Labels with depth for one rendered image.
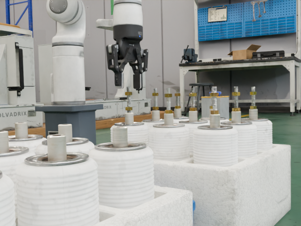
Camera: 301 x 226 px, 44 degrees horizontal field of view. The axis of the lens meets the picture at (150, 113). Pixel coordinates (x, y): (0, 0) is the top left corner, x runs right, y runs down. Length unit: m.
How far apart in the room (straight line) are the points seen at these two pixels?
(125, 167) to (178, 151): 0.35
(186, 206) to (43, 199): 0.23
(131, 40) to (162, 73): 5.55
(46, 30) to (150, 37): 2.48
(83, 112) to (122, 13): 0.32
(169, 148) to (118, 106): 3.16
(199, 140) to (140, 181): 0.29
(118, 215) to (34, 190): 0.11
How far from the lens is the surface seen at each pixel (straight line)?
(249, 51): 5.55
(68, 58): 1.09
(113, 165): 0.50
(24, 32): 6.67
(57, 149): 0.45
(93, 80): 7.26
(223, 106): 1.23
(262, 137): 0.99
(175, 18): 6.48
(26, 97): 3.08
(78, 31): 1.15
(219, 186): 0.74
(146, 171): 0.52
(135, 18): 0.92
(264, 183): 0.89
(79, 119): 1.07
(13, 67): 3.05
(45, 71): 3.55
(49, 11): 1.12
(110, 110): 3.84
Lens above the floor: 0.33
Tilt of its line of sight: 3 degrees down
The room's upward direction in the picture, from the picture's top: 1 degrees counter-clockwise
